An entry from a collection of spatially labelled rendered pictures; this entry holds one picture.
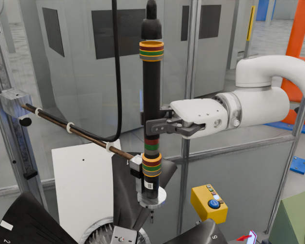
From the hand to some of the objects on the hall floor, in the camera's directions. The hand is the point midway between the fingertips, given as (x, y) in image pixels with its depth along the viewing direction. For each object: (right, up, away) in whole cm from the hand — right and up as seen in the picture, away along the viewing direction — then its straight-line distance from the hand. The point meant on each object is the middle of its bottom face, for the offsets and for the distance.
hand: (152, 121), depth 51 cm
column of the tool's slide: (-57, -127, +114) cm, 180 cm away
